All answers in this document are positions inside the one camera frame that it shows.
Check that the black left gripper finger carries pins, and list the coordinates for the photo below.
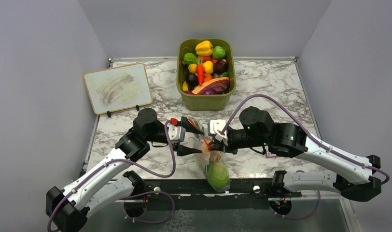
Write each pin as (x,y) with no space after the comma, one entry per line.
(184,151)
(189,127)

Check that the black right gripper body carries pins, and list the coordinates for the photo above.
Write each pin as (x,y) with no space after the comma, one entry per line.
(231,148)

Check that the peach toy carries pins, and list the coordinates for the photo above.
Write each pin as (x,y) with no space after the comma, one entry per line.
(205,150)

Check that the clear zip bag orange zipper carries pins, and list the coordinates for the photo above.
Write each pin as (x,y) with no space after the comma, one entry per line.
(216,156)

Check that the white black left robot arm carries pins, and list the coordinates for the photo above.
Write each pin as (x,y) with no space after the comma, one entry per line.
(71,206)

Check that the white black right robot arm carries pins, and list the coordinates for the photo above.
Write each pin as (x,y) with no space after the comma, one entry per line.
(349,175)

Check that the magenta sweet potato toy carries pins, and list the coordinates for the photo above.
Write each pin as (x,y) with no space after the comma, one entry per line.
(187,92)

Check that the green plastic bin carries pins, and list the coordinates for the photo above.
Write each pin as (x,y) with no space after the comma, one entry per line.
(205,102)

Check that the purple eggplant toy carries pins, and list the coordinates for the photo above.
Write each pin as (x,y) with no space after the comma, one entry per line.
(208,91)

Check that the small red white card box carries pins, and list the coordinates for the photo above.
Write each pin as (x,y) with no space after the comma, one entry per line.
(270,155)

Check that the yellow lemon toy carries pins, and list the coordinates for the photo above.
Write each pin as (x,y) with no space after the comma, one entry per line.
(208,67)
(192,68)

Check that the orange carrot toy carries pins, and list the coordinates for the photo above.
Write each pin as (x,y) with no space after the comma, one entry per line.
(200,73)

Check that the dark red plum toy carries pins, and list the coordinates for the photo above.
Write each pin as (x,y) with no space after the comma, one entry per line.
(220,67)

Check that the green pepper toy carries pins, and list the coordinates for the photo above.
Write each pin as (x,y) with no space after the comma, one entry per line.
(189,58)

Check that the yellow bell pepper toy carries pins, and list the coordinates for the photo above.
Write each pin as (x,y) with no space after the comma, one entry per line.
(204,48)

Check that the green broccoli toy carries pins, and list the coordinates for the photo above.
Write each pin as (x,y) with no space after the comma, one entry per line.
(218,52)

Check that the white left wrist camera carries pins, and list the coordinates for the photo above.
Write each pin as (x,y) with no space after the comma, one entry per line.
(176,131)

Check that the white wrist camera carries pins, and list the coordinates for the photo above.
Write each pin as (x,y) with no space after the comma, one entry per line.
(176,131)
(216,130)

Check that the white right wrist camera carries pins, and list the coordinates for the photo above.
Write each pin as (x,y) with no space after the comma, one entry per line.
(216,130)

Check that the small whiteboard with wooden frame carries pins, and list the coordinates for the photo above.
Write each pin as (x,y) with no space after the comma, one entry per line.
(118,88)

